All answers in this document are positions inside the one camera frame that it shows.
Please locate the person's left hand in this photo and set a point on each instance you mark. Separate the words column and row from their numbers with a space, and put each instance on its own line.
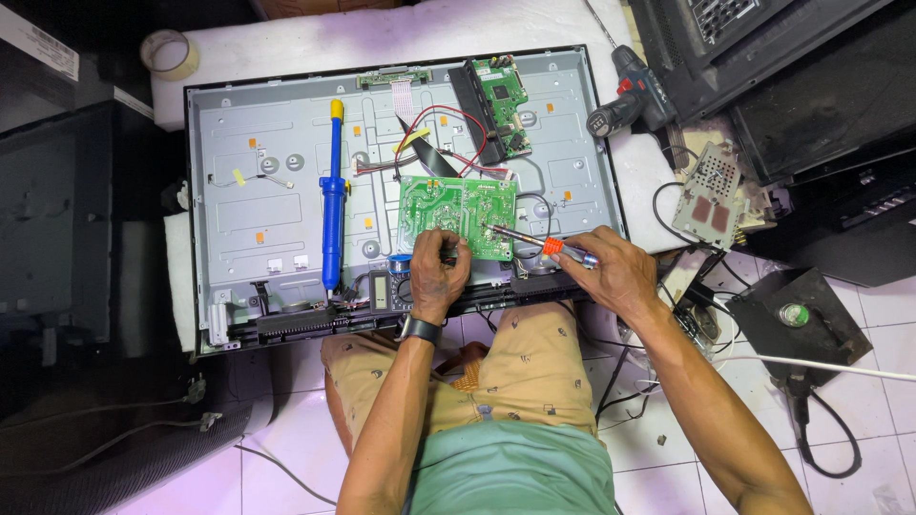
column 433, row 275

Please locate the person's right hand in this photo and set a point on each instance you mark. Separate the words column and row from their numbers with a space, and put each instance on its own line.
column 619, row 275

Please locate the green power supply board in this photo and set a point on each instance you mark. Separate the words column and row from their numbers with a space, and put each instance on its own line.
column 458, row 207

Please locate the orange grip soldering iron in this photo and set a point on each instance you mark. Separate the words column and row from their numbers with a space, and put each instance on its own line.
column 551, row 247

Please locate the blue solder spool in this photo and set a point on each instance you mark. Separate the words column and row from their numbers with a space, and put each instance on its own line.
column 401, row 263

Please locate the black digital multimeter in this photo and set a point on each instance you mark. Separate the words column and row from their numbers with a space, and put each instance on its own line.
column 386, row 291

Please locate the black wristwatch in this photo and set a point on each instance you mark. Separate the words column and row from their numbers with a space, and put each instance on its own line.
column 419, row 330

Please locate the tan printed shorts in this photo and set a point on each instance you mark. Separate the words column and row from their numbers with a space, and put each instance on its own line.
column 458, row 379

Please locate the blue desoldering pump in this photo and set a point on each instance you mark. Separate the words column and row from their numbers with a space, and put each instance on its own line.
column 333, row 207

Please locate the perforated metal shield plate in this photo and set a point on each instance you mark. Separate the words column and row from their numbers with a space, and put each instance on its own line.
column 708, row 193

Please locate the grey metal television chassis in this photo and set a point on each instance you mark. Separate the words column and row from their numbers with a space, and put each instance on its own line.
column 286, row 200

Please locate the green main circuit board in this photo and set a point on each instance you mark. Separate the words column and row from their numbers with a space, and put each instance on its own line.
column 504, row 107

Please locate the black soldering iron stand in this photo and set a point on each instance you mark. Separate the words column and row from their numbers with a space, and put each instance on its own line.
column 798, row 322

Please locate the narrow green strip board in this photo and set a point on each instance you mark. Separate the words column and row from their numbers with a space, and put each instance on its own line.
column 393, row 76

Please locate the green shirt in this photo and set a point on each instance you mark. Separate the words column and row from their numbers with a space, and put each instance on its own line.
column 512, row 468

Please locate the grey power plug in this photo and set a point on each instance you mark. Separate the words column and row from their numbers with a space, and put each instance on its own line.
column 194, row 390
column 210, row 420

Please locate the black television back cover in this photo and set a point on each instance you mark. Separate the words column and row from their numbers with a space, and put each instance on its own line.
column 758, row 50

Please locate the clear tape roll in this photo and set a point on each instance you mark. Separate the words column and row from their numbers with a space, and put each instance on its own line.
column 170, row 54

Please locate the black monitor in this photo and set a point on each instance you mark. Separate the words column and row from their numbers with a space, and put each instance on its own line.
column 64, row 214

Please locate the black plastic port bracket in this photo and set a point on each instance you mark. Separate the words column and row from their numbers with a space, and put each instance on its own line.
column 469, row 114

